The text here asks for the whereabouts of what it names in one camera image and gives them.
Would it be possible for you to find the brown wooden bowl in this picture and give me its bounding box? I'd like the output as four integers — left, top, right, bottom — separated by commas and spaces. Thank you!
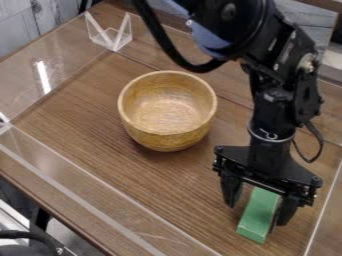
117, 70, 217, 152

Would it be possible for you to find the clear acrylic tray wall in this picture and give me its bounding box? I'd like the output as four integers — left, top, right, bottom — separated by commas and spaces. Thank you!
0, 121, 220, 256

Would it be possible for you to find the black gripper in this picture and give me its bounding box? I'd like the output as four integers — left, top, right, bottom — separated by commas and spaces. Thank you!
212, 145, 323, 232

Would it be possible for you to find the green rectangular block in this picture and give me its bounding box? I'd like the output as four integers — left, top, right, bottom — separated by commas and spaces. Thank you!
236, 188, 279, 244

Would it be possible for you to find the black cable under table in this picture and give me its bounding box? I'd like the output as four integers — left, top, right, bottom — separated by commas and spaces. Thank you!
0, 229, 64, 256

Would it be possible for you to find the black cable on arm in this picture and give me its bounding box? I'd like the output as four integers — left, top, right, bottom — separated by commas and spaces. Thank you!
130, 0, 232, 74

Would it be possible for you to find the black table leg bracket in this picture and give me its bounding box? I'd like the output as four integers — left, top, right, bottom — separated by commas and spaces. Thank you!
29, 208, 77, 256

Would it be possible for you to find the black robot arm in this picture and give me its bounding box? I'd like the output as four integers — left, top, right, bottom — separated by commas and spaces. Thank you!
171, 0, 323, 226

